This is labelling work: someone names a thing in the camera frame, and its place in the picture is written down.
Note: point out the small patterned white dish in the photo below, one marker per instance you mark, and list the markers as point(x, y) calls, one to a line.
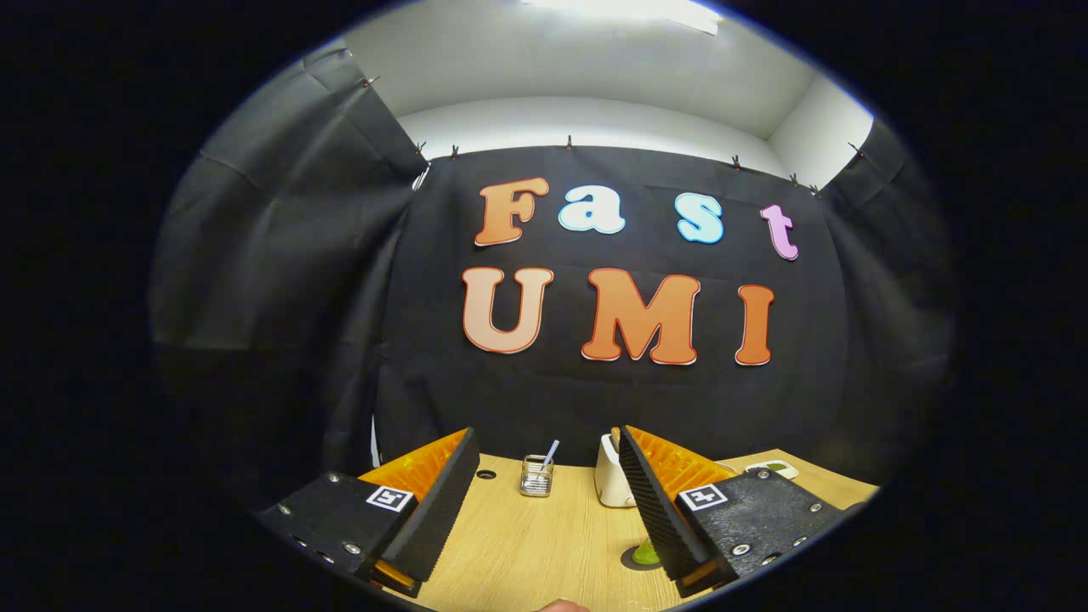
point(773, 468)

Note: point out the dark brown round coaster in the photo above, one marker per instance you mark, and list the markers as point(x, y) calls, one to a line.
point(627, 558)

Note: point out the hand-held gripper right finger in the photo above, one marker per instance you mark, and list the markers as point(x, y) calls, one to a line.
point(654, 510)

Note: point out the clear juice bottle white label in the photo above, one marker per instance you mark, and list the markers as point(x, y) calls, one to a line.
point(647, 554)

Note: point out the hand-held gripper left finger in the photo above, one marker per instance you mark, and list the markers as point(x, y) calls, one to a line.
point(442, 518)

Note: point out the white straw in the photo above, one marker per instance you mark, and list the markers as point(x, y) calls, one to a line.
point(551, 450)

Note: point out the ceiling light panel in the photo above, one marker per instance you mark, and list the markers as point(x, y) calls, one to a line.
point(629, 10)

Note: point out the wooden table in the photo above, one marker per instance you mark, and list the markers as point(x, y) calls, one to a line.
point(527, 544)

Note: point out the white toaster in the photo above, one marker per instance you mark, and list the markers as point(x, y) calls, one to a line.
point(610, 480)

